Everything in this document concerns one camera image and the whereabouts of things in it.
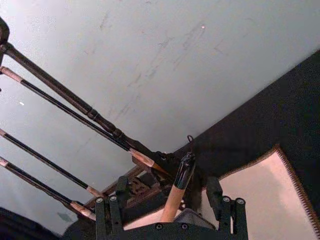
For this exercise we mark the white mat with brown stitching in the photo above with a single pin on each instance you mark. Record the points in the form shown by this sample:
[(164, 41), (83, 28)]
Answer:
[(262, 195)]

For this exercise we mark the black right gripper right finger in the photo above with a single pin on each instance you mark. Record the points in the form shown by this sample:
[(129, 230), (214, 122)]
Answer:
[(231, 217)]

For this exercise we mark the black brush with pale ferrule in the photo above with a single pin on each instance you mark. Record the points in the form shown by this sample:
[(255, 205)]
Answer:
[(37, 182), (50, 163)]

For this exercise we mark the dark wooden brush rack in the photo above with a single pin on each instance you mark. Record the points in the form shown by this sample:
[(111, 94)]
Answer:
[(75, 100)]

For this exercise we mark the black table cloth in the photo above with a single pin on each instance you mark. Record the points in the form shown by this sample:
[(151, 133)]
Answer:
[(275, 112)]

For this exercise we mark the bamboo brush with black cap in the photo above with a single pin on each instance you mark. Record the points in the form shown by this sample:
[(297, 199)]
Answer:
[(172, 200)]

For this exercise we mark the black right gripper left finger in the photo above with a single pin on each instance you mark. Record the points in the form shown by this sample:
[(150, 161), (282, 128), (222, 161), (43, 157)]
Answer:
[(109, 217)]

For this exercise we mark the black brush with brown tip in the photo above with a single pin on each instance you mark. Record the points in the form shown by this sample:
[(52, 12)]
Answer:
[(62, 106)]

